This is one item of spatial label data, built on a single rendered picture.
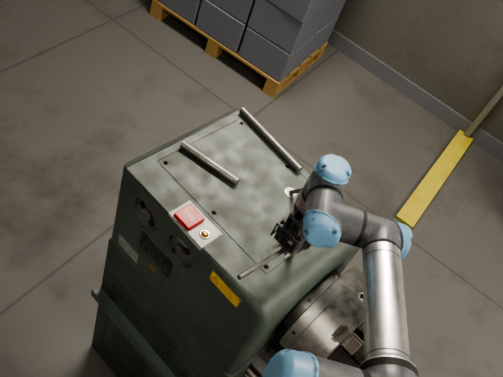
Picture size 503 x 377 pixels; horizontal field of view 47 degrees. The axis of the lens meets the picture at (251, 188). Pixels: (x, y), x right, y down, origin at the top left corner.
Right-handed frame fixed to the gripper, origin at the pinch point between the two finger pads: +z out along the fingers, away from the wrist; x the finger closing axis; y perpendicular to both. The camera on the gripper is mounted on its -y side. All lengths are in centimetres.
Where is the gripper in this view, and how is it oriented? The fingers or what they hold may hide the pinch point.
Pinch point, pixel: (287, 249)
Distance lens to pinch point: 147.3
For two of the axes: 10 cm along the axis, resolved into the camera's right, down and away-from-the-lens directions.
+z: -2.8, 6.1, 7.4
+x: 6.8, 6.7, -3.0
